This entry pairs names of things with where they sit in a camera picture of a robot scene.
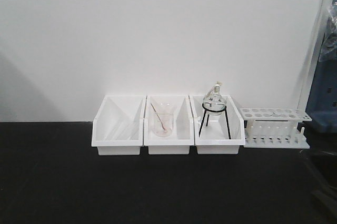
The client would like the clear glass beaker in bin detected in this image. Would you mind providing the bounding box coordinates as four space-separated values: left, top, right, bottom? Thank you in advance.
151 102 175 137

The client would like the white storage bin middle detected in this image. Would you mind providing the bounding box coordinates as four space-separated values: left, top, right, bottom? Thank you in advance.
143 95 194 155

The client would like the white storage bin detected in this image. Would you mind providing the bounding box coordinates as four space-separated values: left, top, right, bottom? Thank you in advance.
189 95 245 154
143 95 194 155
91 95 146 156

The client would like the glass stirring rod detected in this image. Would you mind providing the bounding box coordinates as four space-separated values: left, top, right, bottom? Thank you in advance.
150 103 167 131

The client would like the glass alcohol lamp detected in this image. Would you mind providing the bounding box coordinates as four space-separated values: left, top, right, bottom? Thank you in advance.
202 82 227 116

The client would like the white storage bin left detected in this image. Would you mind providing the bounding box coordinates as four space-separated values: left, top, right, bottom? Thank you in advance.
91 95 146 156

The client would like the white storage bin right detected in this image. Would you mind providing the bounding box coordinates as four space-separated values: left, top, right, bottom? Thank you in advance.
189 95 245 154

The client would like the white test tube rack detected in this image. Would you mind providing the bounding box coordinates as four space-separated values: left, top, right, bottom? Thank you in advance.
240 108 312 149

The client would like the black wire tripod stand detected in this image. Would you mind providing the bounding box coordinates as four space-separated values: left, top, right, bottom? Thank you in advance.
198 103 232 139

